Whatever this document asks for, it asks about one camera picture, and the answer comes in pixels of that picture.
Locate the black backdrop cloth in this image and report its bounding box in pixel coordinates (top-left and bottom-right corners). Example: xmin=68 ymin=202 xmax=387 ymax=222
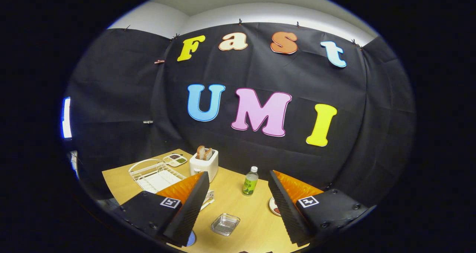
xmin=65 ymin=22 xmax=416 ymax=209

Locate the white toaster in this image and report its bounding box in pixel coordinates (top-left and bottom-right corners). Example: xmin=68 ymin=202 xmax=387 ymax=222
xmin=189 ymin=149 xmax=219 ymax=183

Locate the green label drink bottle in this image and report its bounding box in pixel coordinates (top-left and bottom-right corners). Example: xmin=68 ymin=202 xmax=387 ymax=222
xmin=242 ymin=166 xmax=259 ymax=197

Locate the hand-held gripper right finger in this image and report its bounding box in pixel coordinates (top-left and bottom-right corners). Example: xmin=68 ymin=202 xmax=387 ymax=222
xmin=268 ymin=170 xmax=369 ymax=247

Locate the white wire dish rack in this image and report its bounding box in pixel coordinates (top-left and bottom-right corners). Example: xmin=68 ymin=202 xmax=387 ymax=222
xmin=128 ymin=158 xmax=215 ymax=211

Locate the bright window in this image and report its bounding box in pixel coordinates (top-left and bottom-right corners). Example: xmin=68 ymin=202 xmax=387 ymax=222
xmin=61 ymin=96 xmax=73 ymax=139

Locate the compartment seasoning tray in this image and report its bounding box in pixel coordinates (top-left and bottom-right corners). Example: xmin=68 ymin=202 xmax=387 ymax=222
xmin=163 ymin=153 xmax=188 ymax=168

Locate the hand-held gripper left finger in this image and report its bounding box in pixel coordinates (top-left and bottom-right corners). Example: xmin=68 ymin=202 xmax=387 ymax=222
xmin=112 ymin=171 xmax=210 ymax=248

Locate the metal wire basket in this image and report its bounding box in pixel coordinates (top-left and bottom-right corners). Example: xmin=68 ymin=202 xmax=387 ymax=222
xmin=210 ymin=213 xmax=241 ymax=237

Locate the cream plate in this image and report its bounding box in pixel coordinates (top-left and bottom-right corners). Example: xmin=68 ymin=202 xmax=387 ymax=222
xmin=268 ymin=197 xmax=282 ymax=217

